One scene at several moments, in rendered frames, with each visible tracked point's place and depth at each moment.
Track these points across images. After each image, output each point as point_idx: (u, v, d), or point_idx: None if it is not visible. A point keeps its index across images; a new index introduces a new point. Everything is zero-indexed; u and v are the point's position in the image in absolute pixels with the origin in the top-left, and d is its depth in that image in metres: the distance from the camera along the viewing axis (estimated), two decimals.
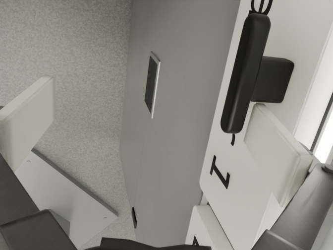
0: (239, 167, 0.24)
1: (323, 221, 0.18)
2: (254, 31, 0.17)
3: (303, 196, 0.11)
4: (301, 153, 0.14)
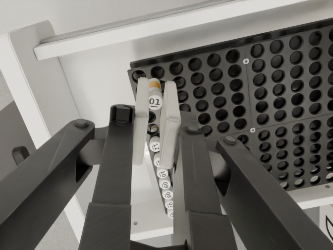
0: None
1: None
2: (14, 158, 0.30)
3: (189, 163, 0.12)
4: (171, 117, 0.15)
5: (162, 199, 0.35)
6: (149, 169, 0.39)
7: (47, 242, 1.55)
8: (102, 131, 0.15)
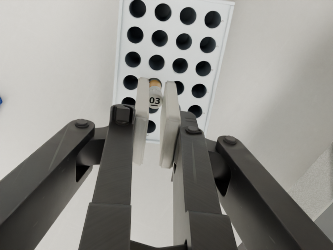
0: None
1: None
2: None
3: (189, 163, 0.12)
4: (171, 116, 0.15)
5: None
6: None
7: None
8: (102, 131, 0.15)
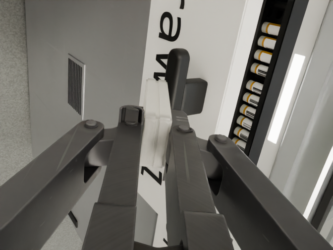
0: None
1: (281, 180, 0.27)
2: (179, 64, 0.20)
3: (181, 162, 0.12)
4: (161, 116, 0.15)
5: (249, 142, 0.33)
6: None
7: None
8: (111, 132, 0.15)
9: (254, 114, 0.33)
